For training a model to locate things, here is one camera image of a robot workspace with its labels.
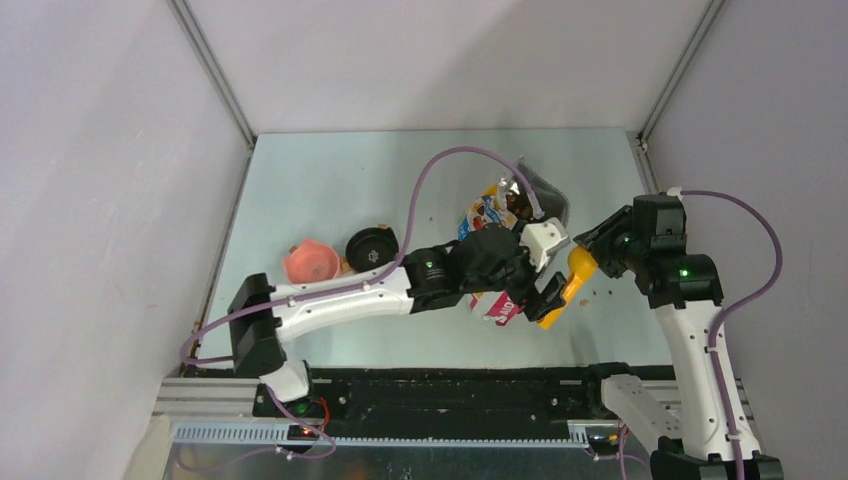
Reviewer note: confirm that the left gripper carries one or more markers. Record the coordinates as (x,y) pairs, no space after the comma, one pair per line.
(538,305)

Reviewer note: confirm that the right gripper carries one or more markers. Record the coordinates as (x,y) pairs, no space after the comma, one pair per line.
(600,242)

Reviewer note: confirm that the yellow plastic scoop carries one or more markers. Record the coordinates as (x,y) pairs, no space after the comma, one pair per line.
(570,278)

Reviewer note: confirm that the cat food bag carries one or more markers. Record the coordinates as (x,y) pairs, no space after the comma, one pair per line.
(506,203)

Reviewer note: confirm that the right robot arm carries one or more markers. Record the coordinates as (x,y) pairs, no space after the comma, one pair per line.
(689,331)

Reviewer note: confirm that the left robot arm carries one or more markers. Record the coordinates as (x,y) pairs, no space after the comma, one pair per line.
(493,259)

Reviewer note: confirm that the black pet bowl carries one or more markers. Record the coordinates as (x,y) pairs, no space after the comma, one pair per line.
(371,248)

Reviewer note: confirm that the wooden bowl stand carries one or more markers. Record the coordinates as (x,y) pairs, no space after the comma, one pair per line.
(344,265)

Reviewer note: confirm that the pink cat bowl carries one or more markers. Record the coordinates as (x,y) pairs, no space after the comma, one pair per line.
(311,263)

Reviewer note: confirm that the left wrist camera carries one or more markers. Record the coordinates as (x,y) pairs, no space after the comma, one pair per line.
(543,241)

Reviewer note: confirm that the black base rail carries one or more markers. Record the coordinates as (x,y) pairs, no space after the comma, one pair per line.
(532,404)

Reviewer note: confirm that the aluminium frame rail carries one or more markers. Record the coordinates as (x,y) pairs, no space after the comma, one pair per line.
(216,406)

